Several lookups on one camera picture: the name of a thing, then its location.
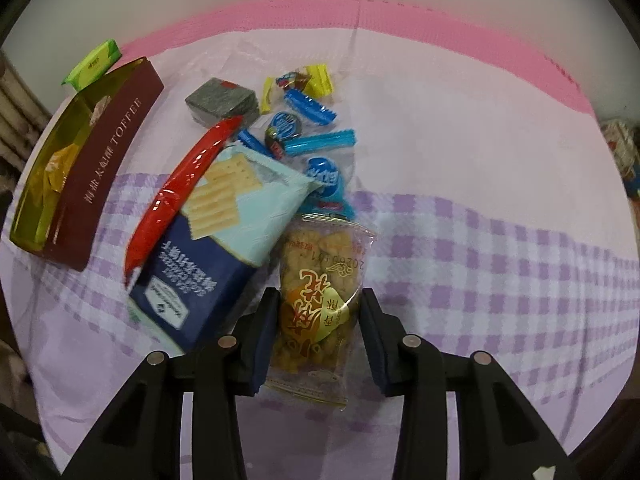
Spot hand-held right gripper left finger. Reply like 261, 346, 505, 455
62, 287, 281, 480

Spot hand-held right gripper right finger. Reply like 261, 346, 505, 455
360, 287, 583, 480

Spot clear fried snack packet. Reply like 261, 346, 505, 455
265, 214, 377, 411

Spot blue candy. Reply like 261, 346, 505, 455
236, 88, 337, 153
284, 129, 357, 220

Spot maroon toffee box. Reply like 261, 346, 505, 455
9, 57, 166, 273

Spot blue cracker bag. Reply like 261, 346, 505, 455
127, 144, 325, 356

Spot red sausage stick packet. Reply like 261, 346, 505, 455
125, 115, 244, 281

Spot small dark wrapped candy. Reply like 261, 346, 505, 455
263, 130, 287, 161

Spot pink purple checked bedsheet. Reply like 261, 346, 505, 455
0, 0, 640, 480

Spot dark seaweed packet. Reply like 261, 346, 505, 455
184, 77, 260, 127

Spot yellow candy packet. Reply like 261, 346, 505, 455
260, 63, 335, 113

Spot floral patterned pot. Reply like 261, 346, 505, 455
602, 119, 640, 181

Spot green packet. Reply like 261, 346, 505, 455
61, 40, 123, 92

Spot beige ribbed radiator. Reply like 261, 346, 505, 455
0, 50, 56, 161

